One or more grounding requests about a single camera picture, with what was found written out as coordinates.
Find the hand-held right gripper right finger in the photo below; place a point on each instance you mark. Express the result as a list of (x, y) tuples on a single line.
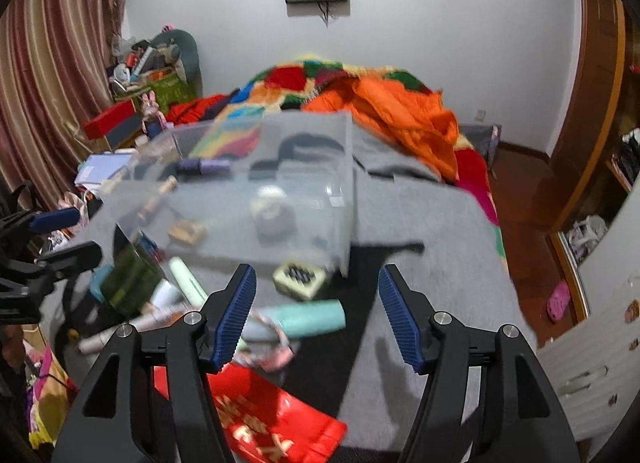
[(400, 323)]

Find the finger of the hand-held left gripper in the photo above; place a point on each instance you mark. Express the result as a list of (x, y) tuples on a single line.
[(57, 219), (75, 255)]

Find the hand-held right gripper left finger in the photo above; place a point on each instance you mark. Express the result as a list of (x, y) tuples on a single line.
[(237, 318)]

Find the blue tape roll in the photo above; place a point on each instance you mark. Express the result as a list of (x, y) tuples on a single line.
[(101, 284)]

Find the striped fabric scrunchie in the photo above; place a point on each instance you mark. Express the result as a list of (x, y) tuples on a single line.
[(270, 348)]

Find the green glass jar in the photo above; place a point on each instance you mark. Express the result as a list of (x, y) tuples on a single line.
[(131, 280)]

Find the light green tube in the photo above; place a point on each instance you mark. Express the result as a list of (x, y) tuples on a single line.
[(187, 280)]

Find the mint green tube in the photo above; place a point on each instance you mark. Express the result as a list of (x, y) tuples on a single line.
[(305, 321)]

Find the patterned tile box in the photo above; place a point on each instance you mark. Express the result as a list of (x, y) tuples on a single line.
[(300, 282)]

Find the wooden doll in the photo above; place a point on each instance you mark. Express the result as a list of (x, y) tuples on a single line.
[(159, 197)]

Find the red paper bag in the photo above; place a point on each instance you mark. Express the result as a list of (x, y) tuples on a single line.
[(270, 418)]

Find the clear plastic storage bin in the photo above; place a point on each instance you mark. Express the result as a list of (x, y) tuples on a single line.
[(310, 203)]

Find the dark thread spool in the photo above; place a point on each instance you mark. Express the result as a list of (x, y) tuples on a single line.
[(205, 168)]

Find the pink bow cloth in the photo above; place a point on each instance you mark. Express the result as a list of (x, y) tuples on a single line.
[(72, 208)]

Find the stack of notebooks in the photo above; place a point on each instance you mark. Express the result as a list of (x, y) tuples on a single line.
[(102, 170)]

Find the pale pink tube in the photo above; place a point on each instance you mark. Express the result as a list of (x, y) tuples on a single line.
[(157, 319)]

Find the grey blanket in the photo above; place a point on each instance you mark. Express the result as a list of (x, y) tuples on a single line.
[(440, 253)]

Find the white tube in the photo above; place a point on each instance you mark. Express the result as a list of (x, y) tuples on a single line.
[(100, 341)]

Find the red box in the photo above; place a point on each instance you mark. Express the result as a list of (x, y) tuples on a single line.
[(107, 123)]

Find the white roll of tape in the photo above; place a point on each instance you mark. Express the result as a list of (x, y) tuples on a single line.
[(270, 208)]

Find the yellow pink printed cloth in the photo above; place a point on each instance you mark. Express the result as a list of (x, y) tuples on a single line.
[(47, 403)]

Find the pink bunny doll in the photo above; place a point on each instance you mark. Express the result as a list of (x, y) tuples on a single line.
[(149, 104)]

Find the striped curtain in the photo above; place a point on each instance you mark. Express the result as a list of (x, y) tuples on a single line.
[(45, 68)]

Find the pink slipper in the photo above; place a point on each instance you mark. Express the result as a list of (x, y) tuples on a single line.
[(558, 302)]

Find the green bag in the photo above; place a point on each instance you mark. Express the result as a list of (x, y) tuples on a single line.
[(172, 88)]

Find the pile of clutter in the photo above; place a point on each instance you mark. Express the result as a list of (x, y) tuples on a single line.
[(142, 60)]

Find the white cabinet door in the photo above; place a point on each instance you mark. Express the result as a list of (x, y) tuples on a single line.
[(600, 323)]

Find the purple grey bag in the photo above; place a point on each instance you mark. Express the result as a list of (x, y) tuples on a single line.
[(482, 140)]

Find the white sneakers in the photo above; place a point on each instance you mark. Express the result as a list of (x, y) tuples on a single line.
[(587, 235)]

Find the orange jacket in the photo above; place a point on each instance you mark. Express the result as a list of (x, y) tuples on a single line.
[(400, 113)]

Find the grey-green cushion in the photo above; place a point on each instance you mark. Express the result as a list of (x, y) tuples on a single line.
[(189, 50)]

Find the colourful patchwork blanket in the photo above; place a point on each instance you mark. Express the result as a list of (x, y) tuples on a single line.
[(290, 78)]

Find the black shoes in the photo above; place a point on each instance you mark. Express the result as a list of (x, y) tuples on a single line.
[(629, 153)]

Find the wooden wardrobe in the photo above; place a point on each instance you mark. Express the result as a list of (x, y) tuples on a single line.
[(595, 93)]

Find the wall socket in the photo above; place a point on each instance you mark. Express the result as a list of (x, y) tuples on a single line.
[(480, 116)]

